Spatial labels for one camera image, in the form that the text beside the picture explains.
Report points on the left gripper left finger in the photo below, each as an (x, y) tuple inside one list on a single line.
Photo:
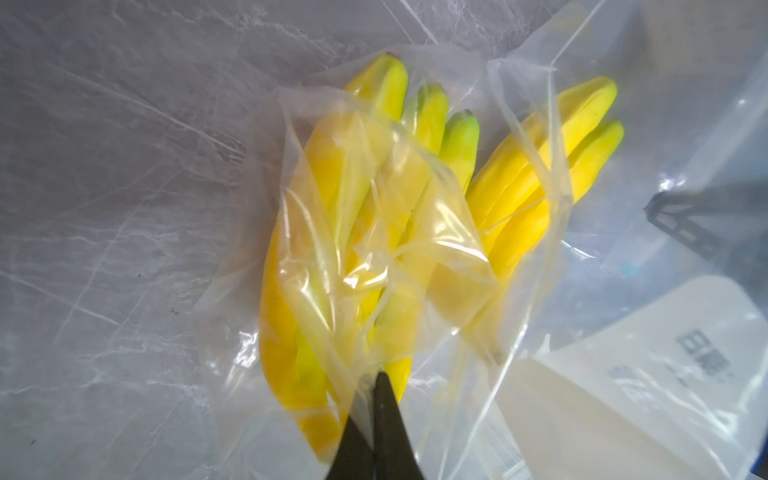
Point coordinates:
[(354, 459)]

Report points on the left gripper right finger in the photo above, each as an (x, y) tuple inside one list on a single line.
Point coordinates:
[(394, 458)]

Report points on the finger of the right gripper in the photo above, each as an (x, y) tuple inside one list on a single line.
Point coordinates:
[(724, 224)]

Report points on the zip-top bag with label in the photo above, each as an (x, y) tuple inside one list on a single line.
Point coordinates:
[(548, 265)]

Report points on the yellow banana bunch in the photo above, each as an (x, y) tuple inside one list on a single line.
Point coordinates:
[(390, 226)]

